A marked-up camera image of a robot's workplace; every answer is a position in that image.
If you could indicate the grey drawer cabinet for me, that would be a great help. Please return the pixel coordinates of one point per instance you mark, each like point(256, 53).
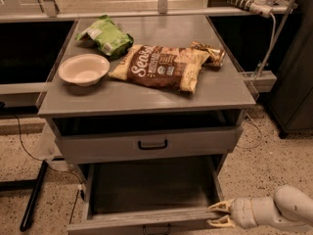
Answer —
point(216, 90)

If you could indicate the grey top drawer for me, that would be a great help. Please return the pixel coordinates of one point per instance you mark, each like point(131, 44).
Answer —
point(88, 140)

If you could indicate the green snack bag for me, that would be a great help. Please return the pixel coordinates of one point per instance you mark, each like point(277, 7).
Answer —
point(108, 37)

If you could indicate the dark grey side cabinet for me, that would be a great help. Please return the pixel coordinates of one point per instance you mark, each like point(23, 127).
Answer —
point(290, 102)

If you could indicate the brown Sensible chips bag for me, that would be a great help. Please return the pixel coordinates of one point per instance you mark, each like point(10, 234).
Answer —
point(161, 67)

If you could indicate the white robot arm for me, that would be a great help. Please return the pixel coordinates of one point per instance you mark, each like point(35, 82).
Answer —
point(288, 210)

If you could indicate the white paper bowl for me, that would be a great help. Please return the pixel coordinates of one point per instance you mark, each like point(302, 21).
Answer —
point(84, 70)

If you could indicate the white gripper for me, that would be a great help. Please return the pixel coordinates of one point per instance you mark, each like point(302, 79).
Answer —
point(242, 211)

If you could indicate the black metal floor stand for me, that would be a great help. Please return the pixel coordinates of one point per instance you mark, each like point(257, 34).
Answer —
point(34, 185)

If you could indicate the white power strip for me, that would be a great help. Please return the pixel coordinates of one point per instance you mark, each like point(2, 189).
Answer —
point(258, 7)

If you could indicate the grey drawer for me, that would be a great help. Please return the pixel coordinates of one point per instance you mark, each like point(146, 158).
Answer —
point(88, 140)
point(150, 197)

